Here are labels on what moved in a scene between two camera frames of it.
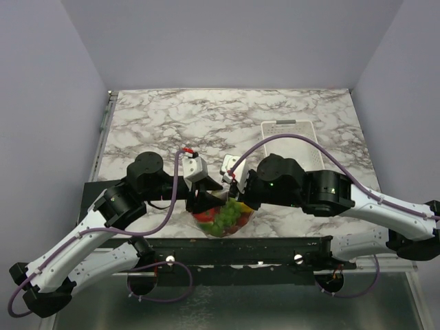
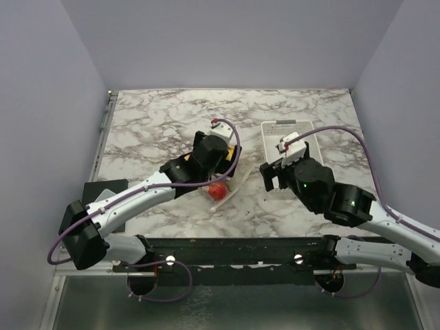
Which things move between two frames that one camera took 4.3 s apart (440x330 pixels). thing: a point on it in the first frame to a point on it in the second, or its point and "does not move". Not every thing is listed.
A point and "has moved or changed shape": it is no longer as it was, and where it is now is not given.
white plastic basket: [306, 151] does not move
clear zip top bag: [225, 220] has moved or changed shape
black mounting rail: [238, 261] does not move
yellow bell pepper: [245, 208] to [230, 152]
